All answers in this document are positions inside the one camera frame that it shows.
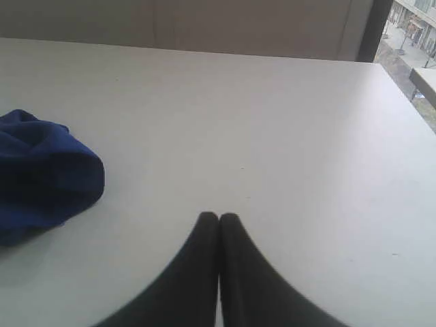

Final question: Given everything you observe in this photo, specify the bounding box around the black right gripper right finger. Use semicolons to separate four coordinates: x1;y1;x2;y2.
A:
220;213;341;326

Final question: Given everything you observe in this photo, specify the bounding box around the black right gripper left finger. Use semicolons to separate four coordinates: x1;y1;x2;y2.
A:
98;212;219;326

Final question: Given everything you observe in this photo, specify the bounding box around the blue towel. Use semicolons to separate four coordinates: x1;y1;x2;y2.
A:
1;109;105;246

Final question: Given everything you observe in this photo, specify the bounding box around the neighbouring white table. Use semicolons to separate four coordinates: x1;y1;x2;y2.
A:
409;68;436;108

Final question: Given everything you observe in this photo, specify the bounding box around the dark window frame post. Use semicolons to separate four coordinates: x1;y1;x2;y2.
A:
356;0;393;63

